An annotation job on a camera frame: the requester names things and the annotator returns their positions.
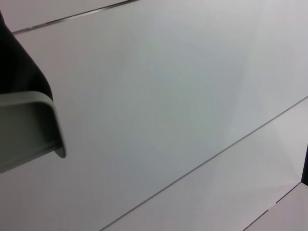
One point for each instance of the grey perforated storage box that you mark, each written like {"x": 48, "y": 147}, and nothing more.
{"x": 26, "y": 130}

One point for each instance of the black cloth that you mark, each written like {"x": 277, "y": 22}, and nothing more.
{"x": 16, "y": 67}

